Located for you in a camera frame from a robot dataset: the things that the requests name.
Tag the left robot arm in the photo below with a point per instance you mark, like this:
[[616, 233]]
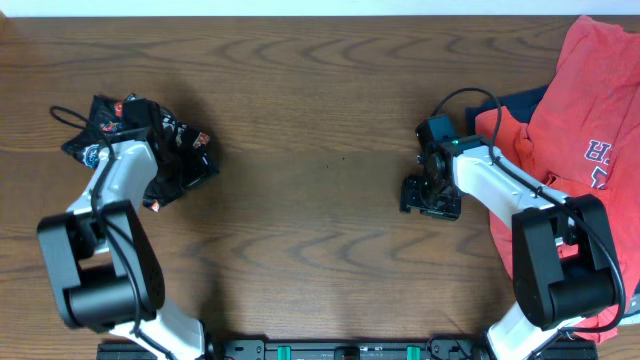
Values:
[[102, 269]]

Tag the red t-shirt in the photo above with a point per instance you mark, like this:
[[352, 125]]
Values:
[[580, 133]]

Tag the black orange-patterned jersey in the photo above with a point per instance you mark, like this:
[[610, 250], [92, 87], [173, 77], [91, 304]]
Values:
[[182, 151]]

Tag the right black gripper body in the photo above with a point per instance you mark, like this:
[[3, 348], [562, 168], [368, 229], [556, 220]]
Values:
[[440, 201]]

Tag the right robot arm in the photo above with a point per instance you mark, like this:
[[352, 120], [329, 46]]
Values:
[[565, 268]]

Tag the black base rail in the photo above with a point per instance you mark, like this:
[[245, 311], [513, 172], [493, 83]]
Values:
[[436, 349]]

